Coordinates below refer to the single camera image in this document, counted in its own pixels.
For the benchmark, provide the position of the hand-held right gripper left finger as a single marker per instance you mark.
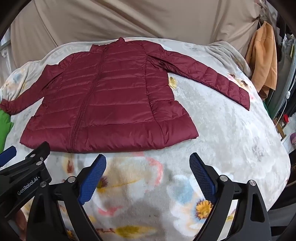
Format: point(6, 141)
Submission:
point(92, 180)

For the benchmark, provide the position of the orange hanging garment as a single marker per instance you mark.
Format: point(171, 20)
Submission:
point(263, 60)

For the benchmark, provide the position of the white curtain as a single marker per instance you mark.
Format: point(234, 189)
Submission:
point(4, 60)

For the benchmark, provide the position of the small red object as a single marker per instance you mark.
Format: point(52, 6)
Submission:
point(287, 118)

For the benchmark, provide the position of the purple cloth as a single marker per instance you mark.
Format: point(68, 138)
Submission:
point(293, 138)

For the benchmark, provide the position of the green cloth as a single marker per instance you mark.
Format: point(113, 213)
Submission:
point(4, 129)

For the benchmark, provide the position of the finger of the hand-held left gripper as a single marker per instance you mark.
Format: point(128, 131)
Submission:
point(39, 151)
point(7, 155)

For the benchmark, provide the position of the dark hanging clothes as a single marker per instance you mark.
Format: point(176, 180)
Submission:
point(283, 30)

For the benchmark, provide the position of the maroon puffer jacket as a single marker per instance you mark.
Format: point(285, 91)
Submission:
point(111, 92)

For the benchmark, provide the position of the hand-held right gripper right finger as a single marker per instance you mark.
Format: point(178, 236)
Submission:
point(203, 178)

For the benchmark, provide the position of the floral fleece blanket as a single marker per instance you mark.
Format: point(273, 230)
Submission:
point(219, 139)

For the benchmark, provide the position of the beige curtain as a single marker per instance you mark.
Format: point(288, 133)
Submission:
point(115, 18)

